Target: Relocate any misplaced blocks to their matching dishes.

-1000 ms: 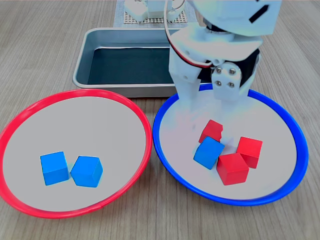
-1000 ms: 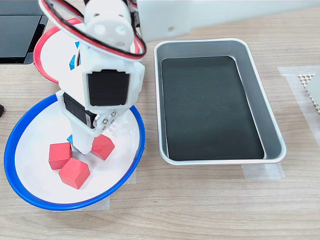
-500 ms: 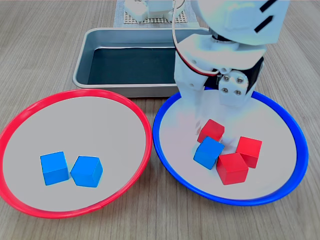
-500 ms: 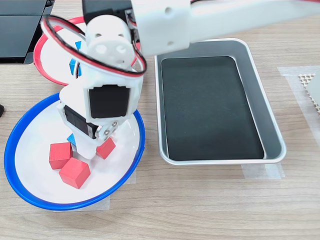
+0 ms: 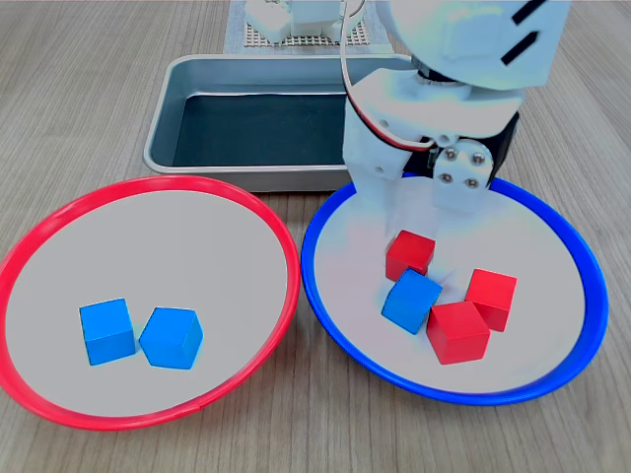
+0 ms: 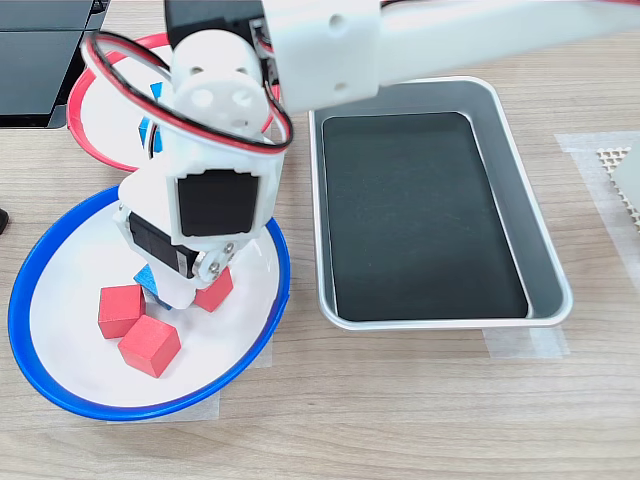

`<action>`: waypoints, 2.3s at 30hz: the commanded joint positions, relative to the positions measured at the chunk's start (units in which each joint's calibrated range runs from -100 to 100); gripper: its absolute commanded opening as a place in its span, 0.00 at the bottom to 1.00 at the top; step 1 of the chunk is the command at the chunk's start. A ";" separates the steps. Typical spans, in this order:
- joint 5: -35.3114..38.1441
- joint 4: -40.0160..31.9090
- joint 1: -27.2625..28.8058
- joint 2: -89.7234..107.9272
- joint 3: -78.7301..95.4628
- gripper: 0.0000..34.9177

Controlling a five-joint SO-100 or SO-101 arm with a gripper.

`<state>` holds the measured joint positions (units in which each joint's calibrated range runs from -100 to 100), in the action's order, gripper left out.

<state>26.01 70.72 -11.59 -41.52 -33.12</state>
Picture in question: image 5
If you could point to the red wooden cube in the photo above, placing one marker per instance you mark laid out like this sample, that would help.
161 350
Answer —
458 332
411 251
493 295

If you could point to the blue wooden cube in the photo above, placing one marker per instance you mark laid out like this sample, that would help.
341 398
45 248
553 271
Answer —
106 332
170 337
409 301

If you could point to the black tray mat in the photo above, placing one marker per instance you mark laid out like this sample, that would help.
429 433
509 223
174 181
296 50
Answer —
256 128

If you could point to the steel tray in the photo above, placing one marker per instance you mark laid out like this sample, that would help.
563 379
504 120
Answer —
246 180

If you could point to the blue-rimmed white plate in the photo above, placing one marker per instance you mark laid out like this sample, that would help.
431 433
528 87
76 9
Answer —
542 320

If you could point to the red-rimmed white plate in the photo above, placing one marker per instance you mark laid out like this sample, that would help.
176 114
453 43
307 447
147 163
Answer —
74 246

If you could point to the pale perforated base plate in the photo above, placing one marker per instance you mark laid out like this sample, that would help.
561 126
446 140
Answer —
362 37

